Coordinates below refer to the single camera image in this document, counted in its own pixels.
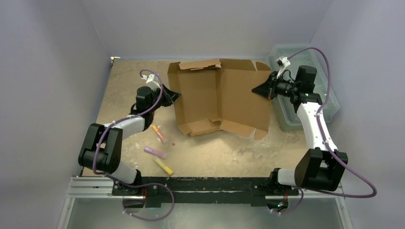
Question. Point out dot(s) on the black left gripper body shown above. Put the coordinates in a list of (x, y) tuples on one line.
[(164, 98)]

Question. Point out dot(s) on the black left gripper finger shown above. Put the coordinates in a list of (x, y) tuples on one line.
[(173, 95), (171, 101)]

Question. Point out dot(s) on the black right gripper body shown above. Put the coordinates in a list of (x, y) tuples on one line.
[(270, 88)]

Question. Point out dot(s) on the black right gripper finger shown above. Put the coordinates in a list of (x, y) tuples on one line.
[(264, 87), (264, 95)]

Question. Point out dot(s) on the brown cardboard box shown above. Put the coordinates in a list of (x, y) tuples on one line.
[(217, 95)]

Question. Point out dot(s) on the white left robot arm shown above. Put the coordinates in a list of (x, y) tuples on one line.
[(102, 145)]

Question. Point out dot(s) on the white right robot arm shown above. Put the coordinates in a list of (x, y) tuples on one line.
[(322, 166)]

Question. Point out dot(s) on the orange highlighter marker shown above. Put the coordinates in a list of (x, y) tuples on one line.
[(159, 134)]

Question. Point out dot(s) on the clear plastic bin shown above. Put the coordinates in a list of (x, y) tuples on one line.
[(286, 115)]

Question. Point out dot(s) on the purple highlighter marker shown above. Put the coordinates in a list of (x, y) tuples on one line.
[(155, 152)]

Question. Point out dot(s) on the yellow highlighter marker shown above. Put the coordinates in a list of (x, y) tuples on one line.
[(163, 166)]

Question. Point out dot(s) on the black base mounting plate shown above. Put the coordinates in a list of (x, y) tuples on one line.
[(205, 190)]

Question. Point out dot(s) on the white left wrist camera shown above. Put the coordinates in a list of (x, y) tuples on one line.
[(152, 81)]

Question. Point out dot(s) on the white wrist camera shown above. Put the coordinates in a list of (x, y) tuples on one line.
[(283, 62), (152, 81)]

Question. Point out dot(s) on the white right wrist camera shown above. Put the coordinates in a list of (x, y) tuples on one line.
[(283, 62)]

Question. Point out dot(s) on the aluminium frame rail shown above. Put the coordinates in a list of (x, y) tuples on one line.
[(89, 204)]

